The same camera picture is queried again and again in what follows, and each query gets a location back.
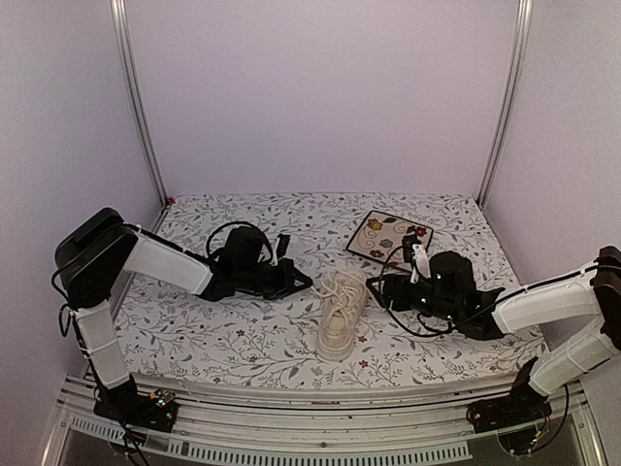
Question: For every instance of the right aluminium frame post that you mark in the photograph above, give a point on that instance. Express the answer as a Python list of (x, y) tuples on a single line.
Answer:
[(517, 56)]

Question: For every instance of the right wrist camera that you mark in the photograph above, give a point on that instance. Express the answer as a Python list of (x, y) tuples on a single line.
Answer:
[(416, 256)]

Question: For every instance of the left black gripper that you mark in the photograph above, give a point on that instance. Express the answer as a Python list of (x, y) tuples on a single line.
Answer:
[(284, 289)]

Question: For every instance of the cream lace sneaker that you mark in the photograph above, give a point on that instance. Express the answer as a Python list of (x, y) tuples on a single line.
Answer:
[(336, 330)]

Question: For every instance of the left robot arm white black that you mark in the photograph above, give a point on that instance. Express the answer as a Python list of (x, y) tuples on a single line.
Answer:
[(90, 261)]

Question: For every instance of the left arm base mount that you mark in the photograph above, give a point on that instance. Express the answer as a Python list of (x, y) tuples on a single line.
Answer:
[(124, 404)]

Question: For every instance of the floral patterned table mat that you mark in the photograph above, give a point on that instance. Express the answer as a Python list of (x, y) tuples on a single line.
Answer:
[(245, 341)]

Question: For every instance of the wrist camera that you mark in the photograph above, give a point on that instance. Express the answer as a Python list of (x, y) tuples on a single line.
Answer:
[(416, 256), (279, 248)]

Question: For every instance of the aluminium frame post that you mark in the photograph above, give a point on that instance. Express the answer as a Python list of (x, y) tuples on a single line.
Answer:
[(128, 65), (517, 56)]

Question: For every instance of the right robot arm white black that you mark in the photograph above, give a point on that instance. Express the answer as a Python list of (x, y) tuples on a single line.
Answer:
[(592, 290)]

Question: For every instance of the square floral ceramic plate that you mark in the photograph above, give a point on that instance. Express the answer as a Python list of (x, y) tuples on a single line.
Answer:
[(379, 233)]

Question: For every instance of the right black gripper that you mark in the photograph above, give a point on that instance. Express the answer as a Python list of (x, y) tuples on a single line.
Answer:
[(394, 285)]

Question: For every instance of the left aluminium frame post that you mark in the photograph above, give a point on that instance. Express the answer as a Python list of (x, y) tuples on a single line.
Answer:
[(128, 65)]

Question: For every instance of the white shoelace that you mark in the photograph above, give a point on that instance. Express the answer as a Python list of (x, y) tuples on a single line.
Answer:
[(347, 287)]

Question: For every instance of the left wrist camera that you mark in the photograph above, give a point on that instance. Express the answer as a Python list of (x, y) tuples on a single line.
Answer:
[(279, 248)]

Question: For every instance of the aluminium front rail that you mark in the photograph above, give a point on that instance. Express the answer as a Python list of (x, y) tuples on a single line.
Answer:
[(221, 424)]

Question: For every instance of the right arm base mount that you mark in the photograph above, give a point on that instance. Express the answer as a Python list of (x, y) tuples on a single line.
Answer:
[(521, 405)]

